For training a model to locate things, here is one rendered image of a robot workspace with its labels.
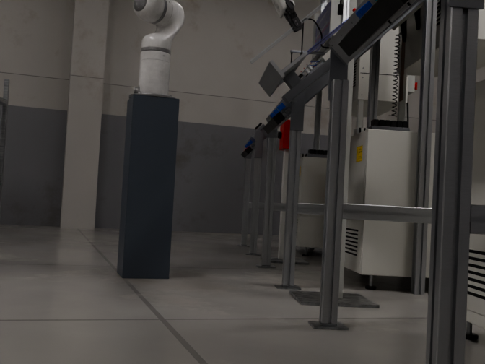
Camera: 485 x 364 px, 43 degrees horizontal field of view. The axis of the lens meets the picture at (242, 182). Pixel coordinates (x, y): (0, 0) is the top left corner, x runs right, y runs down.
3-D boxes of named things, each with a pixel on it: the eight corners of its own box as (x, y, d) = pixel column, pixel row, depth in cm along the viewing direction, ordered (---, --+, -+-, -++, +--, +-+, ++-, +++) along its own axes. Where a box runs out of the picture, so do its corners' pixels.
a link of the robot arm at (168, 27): (133, 51, 243) (137, -8, 244) (165, 62, 258) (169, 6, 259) (156, 48, 236) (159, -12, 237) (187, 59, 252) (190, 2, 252)
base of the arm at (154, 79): (132, 93, 232) (135, 45, 233) (125, 100, 250) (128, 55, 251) (181, 98, 238) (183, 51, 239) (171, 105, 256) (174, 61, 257)
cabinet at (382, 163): (359, 290, 233) (366, 128, 235) (322, 269, 303) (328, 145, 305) (523, 297, 237) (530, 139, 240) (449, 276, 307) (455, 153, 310)
